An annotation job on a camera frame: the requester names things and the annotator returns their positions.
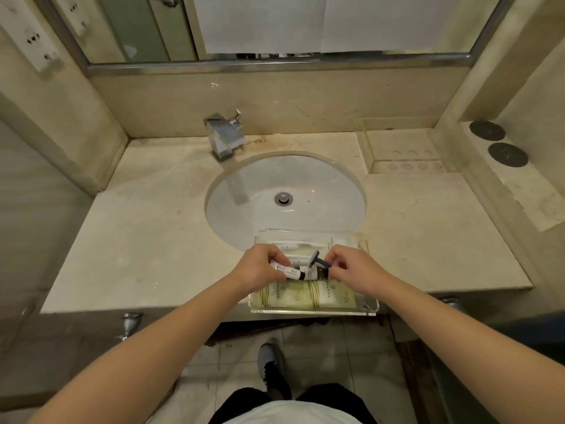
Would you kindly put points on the black round coaster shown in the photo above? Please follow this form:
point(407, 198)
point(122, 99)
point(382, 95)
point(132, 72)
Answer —
point(508, 154)
point(487, 130)

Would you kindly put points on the person's right forearm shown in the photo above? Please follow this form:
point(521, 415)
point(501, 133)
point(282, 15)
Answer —
point(463, 344)

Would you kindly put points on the chrome hook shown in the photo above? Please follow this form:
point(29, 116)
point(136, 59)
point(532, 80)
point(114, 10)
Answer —
point(451, 301)
point(129, 323)

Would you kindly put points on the white flat packet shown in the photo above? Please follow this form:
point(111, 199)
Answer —
point(300, 246)

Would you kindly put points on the clear acrylic amenity tray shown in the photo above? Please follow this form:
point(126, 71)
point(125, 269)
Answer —
point(309, 304)

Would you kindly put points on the square chrome faucet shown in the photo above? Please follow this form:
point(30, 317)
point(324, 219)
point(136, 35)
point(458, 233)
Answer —
point(223, 136)

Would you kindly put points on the clear acrylic holder with holes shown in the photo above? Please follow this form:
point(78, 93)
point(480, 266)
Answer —
point(397, 150)

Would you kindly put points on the metal framed wall mirror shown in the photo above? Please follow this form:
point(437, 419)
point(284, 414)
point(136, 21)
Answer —
point(282, 61)

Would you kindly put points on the white wall outlet panel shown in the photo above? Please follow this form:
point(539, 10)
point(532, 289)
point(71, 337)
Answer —
point(26, 35)

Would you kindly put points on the grey black shoe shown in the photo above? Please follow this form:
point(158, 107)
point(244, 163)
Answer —
point(272, 370)

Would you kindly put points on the person's left forearm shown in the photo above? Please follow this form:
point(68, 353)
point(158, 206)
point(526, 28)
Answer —
point(145, 348)

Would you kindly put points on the blue disposable razor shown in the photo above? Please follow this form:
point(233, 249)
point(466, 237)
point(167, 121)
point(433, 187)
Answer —
point(318, 258)

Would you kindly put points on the white green striped packet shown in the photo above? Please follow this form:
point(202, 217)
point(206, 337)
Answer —
point(284, 295)
point(344, 242)
point(333, 296)

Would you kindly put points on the metal sink drain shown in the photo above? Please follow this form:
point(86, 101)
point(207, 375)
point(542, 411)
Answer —
point(283, 199)

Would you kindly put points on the white oval sink basin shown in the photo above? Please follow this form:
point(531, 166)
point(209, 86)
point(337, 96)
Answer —
point(287, 180)

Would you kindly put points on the person's left fingers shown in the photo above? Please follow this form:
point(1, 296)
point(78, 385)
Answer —
point(278, 256)

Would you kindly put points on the person's left hand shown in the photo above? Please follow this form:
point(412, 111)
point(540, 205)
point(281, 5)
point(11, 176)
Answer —
point(256, 269)

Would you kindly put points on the black shorts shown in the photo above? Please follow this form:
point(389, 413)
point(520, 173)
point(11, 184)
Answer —
point(335, 399)

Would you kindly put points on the person's right hand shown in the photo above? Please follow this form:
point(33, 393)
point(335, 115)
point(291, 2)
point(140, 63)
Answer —
point(359, 273)

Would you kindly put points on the white tube with black cap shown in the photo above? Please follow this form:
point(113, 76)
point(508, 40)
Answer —
point(293, 273)

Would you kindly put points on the person's right thumb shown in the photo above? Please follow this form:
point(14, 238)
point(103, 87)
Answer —
point(339, 273)

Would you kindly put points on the white shirt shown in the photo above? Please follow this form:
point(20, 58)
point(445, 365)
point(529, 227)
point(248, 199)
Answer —
point(287, 415)

